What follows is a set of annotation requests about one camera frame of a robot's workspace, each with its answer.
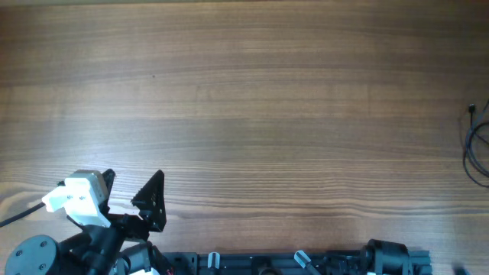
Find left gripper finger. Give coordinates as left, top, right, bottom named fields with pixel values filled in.
left=102, top=169, right=116, bottom=202
left=131, top=170, right=167, bottom=232

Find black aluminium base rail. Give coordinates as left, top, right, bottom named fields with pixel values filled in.
left=114, top=247, right=432, bottom=275

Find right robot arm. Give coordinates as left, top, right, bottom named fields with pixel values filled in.
left=360, top=239, right=413, bottom=275

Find thin black cable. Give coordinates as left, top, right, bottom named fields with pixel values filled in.
left=461, top=121, right=489, bottom=189
left=463, top=99, right=489, bottom=179

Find grey clamp lever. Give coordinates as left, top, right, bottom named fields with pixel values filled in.
left=293, top=250, right=311, bottom=269
left=207, top=252, right=220, bottom=270

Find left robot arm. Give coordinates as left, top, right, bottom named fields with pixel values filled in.
left=5, top=169, right=174, bottom=274

